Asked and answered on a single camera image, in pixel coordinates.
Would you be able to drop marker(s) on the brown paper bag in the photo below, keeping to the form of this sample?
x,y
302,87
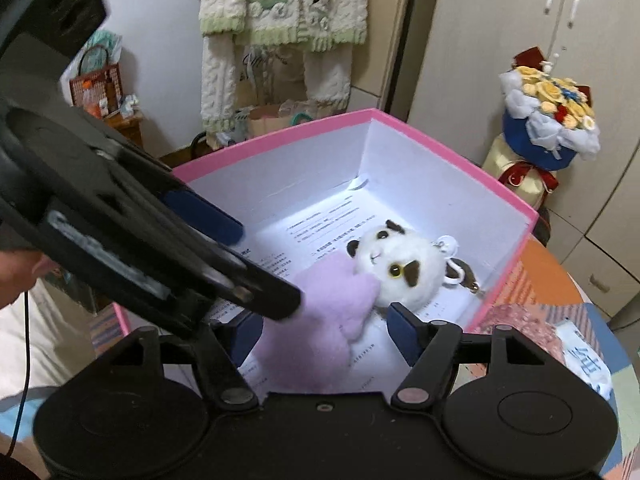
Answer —
x,y
270,120

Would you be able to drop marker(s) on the person's left hand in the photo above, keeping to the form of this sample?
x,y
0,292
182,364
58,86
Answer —
x,y
20,272

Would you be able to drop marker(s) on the white wardrobe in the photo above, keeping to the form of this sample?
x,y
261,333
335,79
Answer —
x,y
500,35

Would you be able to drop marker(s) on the white blanket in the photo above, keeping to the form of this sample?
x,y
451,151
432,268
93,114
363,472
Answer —
x,y
50,350

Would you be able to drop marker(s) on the blue wrapped flower bouquet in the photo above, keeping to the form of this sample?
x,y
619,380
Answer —
x,y
550,110

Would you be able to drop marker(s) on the brown woven basket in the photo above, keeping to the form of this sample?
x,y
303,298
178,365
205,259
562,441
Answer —
x,y
97,87

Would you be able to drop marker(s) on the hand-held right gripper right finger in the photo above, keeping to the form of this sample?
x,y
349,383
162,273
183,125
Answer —
x,y
406,332

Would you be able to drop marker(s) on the white green-trimmed knit cardigan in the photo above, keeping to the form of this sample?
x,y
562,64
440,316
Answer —
x,y
280,5

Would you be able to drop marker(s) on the pink cardboard box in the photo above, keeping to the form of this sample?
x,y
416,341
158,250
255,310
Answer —
x,y
440,185

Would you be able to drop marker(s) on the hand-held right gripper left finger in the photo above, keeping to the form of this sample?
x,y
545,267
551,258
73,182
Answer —
x,y
245,335

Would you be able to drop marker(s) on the white blue tissue packet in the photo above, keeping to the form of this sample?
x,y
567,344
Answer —
x,y
587,360

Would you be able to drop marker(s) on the printed paper sheet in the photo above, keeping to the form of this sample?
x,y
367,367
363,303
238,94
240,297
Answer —
x,y
325,220

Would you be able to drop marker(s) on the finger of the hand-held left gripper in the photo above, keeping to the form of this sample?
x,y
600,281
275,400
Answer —
x,y
205,212
270,295

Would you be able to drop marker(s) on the purple plush toy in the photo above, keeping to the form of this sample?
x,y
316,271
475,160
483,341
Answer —
x,y
320,330

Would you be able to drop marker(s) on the teal white plastic packet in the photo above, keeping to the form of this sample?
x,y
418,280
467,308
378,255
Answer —
x,y
102,47

